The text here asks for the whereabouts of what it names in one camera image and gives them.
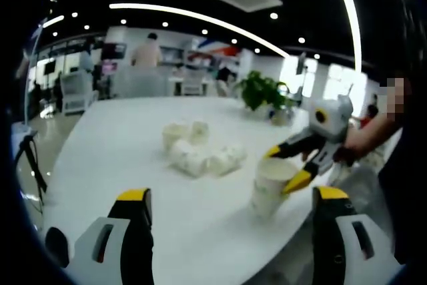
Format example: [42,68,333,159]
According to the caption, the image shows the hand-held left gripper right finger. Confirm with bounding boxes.
[312,186,406,285]

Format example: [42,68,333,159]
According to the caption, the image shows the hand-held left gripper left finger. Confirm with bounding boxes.
[65,188,155,285]

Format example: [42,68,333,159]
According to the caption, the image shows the white cup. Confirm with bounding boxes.
[252,158,298,219]

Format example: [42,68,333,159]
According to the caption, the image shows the pile of white paper cups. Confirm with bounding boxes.
[162,120,248,178]

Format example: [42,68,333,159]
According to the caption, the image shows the person's right hand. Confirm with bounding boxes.
[333,127,368,168]

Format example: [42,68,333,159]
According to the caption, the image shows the small beige container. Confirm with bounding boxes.
[272,107,291,126]

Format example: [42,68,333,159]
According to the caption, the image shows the dark round object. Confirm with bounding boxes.
[45,227,71,268]

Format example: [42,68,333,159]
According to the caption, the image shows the potted green plant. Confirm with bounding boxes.
[235,70,298,119]

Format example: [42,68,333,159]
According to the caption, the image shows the white table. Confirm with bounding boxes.
[43,96,338,285]

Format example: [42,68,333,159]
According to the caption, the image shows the person's dark shirt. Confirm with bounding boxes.
[378,0,427,266]

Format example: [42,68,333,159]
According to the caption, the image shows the curved ceiling light strip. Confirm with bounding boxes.
[326,0,363,72]
[109,3,290,59]

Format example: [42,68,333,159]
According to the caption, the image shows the black tripod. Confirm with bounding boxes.
[15,131,49,212]

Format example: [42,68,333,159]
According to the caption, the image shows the white slatted chair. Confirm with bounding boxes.
[61,71,96,115]

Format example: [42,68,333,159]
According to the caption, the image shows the grey translucent chair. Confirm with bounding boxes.
[111,66,167,99]

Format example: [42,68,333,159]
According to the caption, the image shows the wall monitor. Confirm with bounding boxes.
[101,41,127,61]

